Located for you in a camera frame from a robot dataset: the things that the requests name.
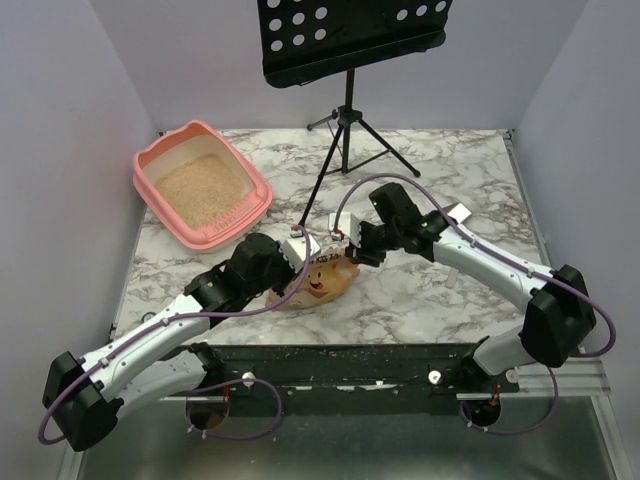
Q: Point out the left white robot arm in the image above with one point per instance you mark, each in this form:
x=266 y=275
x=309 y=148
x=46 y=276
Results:
x=86 y=396

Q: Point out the metal litter scoop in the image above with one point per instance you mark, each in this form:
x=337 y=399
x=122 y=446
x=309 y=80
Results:
x=458 y=212

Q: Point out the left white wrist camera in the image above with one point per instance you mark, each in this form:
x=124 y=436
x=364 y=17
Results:
x=297 y=250

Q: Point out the black music stand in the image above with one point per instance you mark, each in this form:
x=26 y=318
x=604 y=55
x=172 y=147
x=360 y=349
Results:
x=305 y=41

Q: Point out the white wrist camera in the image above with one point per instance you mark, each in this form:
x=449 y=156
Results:
x=345 y=226
x=297 y=250

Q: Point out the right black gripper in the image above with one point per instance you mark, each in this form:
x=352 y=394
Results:
x=364 y=248

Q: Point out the pink litter box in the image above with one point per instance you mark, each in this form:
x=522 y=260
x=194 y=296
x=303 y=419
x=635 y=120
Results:
x=201 y=188

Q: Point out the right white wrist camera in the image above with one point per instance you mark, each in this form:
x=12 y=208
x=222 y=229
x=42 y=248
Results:
x=345 y=226

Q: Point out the white bag sealing clip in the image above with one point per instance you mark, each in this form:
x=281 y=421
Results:
x=451 y=278

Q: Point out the orange cat litter bag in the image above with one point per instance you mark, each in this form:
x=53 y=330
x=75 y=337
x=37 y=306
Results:
x=329 y=276

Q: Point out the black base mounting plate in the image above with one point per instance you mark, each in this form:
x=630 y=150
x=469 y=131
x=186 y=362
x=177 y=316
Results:
x=366 y=379

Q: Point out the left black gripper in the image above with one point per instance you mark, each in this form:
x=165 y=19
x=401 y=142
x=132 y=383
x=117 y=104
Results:
x=288 y=270

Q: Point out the aluminium frame rail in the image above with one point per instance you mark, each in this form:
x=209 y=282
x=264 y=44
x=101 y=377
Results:
x=578 y=377

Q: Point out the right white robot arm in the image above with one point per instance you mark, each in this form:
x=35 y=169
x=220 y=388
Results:
x=557 y=313

